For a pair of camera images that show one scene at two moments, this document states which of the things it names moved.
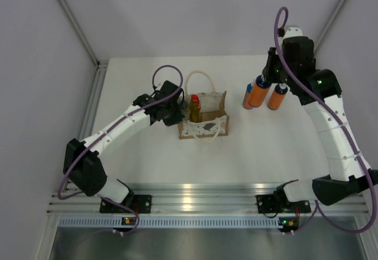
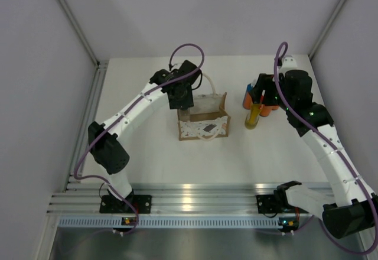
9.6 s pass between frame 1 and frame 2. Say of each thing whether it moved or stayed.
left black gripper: moved
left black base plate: stayed
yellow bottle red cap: moved
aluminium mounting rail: stayed
